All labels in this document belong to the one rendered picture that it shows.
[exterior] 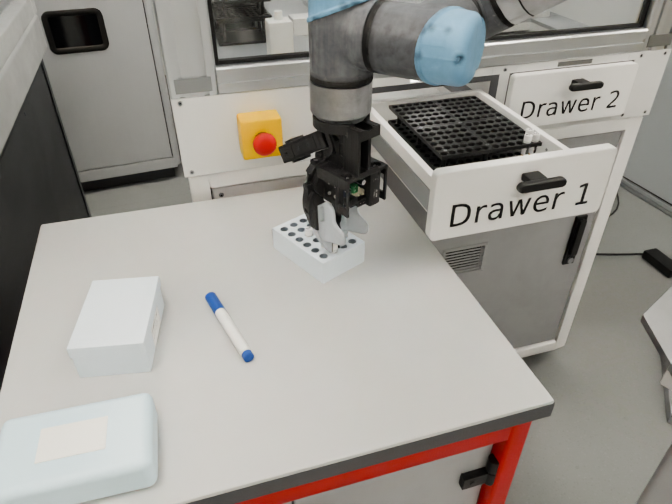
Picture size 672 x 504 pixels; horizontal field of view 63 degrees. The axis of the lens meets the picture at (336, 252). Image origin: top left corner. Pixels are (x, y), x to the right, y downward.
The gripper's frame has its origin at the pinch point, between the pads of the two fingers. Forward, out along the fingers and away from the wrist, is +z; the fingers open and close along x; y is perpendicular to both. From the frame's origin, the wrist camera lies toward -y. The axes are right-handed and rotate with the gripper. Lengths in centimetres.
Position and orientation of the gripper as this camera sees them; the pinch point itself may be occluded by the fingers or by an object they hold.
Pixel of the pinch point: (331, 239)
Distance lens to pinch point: 80.6
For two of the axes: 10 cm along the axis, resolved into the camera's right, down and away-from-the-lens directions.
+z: 0.0, 8.1, 5.9
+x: 7.4, -3.9, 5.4
